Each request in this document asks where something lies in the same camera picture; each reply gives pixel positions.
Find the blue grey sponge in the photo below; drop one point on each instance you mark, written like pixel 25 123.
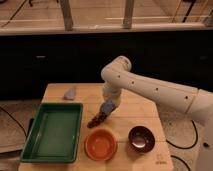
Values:
pixel 70 94

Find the green plastic tray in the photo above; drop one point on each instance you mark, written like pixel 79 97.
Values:
pixel 54 135

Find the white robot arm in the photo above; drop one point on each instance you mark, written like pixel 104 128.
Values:
pixel 196 103

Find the dark purple bowl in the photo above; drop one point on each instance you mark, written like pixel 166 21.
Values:
pixel 141 139

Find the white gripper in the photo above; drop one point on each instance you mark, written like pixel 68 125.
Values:
pixel 112 98

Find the dark grape bunch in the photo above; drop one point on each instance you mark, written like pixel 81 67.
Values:
pixel 97 120

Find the wooden table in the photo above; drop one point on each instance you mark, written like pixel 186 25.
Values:
pixel 134 110

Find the orange bowl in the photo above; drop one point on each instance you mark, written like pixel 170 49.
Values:
pixel 100 145

